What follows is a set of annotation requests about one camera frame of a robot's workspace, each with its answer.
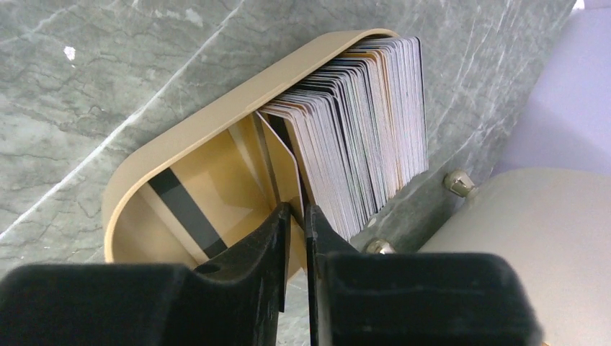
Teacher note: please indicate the white orange yellow cylinder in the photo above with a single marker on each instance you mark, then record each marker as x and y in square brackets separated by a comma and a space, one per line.
[551, 225]

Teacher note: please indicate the wooden tray with cards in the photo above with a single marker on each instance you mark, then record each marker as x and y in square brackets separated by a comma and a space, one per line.
[338, 123]

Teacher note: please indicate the gold credit card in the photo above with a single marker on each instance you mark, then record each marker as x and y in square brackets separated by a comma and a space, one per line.
[283, 183]

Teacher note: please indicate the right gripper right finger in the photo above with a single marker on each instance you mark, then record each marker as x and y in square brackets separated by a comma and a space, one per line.
[411, 299]

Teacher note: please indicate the gold card lying in tray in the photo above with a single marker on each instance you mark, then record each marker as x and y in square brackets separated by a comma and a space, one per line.
[214, 196]

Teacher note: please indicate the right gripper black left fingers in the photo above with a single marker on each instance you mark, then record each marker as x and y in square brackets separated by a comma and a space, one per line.
[233, 299]

